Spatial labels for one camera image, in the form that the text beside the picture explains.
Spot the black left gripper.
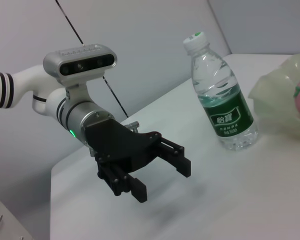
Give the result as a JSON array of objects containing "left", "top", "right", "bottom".
[{"left": 84, "top": 118, "right": 192, "bottom": 203}]

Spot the clear green-label water bottle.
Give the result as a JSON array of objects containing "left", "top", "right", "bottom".
[{"left": 182, "top": 31, "right": 259, "bottom": 151}]

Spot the green glass fruit plate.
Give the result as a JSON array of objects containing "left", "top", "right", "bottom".
[{"left": 248, "top": 52, "right": 300, "bottom": 141}]

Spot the left gripper cable with plug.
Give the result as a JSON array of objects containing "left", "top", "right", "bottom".
[{"left": 126, "top": 121, "right": 140, "bottom": 133}]

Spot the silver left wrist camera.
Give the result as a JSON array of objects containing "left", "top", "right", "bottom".
[{"left": 43, "top": 43, "right": 118, "bottom": 87}]

